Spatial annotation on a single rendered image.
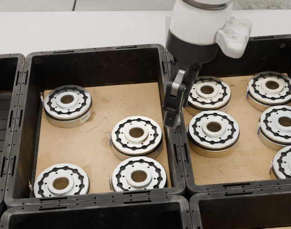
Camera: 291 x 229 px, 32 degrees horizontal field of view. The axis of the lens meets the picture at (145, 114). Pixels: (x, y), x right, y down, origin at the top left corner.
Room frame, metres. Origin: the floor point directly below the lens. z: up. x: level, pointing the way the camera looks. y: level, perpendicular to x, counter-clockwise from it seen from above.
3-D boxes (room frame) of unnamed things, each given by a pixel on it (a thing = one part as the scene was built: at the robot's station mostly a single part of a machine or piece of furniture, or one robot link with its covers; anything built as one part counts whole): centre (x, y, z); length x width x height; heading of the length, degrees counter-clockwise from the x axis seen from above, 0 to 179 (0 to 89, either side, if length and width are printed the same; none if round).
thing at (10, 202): (0.67, 0.10, 0.92); 0.40 x 0.30 x 0.02; 2
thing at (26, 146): (0.67, 0.10, 0.87); 0.40 x 0.30 x 0.11; 2
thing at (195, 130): (0.67, -0.14, 0.86); 0.10 x 0.10 x 0.01
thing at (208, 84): (0.78, -0.13, 0.86); 0.05 x 0.05 x 0.01
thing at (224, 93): (0.78, -0.13, 0.86); 0.10 x 0.10 x 0.01
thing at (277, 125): (0.68, -0.28, 0.86); 0.05 x 0.05 x 0.01
